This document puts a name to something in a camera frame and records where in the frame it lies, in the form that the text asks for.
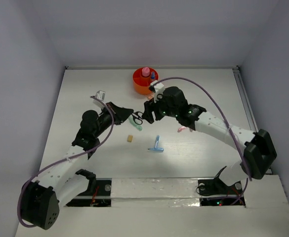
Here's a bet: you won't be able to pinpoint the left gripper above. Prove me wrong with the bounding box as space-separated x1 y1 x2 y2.
93 102 132 138

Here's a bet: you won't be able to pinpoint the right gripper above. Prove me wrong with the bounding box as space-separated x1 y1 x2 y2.
141 91 179 123

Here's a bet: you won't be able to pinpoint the black scissors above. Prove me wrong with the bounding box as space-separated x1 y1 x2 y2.
131 111 143 125

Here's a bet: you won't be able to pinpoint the tan eraser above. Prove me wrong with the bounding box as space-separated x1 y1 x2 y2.
127 135 133 142

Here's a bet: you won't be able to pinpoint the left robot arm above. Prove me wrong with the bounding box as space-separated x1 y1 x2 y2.
17 102 134 230

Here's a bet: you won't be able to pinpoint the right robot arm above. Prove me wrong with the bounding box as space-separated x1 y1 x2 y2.
142 86 277 196

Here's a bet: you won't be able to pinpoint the orange round organizer container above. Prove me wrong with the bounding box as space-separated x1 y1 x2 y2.
132 67 159 95

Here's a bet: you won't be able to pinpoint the green highlighter pen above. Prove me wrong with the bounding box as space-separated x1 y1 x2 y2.
128 116 143 131

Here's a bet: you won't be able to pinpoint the pink pen lower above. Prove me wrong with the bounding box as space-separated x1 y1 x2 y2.
177 126 187 132

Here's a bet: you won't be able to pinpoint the blue pen flat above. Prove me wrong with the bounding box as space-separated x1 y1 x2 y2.
148 148 164 152

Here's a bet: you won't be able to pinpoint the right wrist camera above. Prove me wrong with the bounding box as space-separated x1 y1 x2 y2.
149 80 165 103

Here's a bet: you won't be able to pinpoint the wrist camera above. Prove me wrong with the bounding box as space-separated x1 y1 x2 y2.
90 90 106 108
149 80 165 103

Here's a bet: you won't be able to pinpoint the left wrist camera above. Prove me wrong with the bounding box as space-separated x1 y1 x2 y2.
90 90 106 108

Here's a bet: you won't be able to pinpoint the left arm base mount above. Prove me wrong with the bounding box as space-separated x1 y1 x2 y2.
66 179 112 207

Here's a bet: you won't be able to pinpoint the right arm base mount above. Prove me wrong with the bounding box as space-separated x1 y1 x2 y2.
196 179 246 206

